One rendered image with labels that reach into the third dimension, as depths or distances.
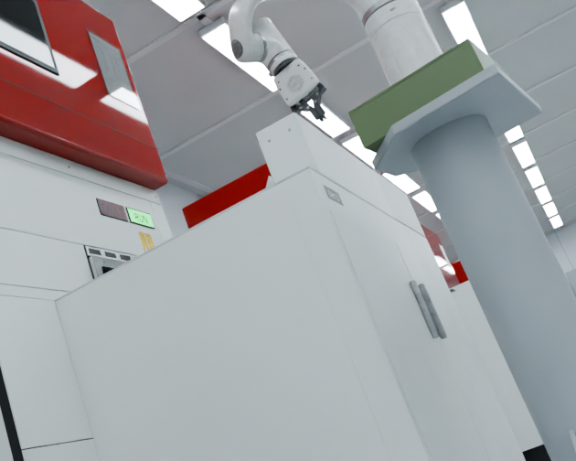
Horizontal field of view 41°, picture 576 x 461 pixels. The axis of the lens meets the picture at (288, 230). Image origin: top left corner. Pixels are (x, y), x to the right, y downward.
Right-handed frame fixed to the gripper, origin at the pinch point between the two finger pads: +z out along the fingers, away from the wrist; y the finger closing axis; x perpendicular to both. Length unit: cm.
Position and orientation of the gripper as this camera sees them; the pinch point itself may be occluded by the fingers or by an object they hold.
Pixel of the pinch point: (318, 112)
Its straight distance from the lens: 198.6
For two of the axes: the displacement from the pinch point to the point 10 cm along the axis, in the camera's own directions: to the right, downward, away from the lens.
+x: 3.9, 1.5, 9.1
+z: 5.2, 7.8, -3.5
